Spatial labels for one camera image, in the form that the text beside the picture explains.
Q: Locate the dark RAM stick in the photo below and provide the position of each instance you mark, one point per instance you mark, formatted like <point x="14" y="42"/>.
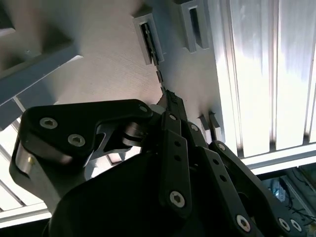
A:
<point x="160" y="75"/>

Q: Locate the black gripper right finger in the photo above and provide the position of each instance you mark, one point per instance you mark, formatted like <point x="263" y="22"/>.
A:
<point x="222" y="172"/>

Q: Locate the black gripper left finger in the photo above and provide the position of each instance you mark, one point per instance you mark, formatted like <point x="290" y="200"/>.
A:
<point x="61" y="128"/>

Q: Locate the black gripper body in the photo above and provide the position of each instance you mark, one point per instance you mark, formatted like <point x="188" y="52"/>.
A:
<point x="111" y="202"/>

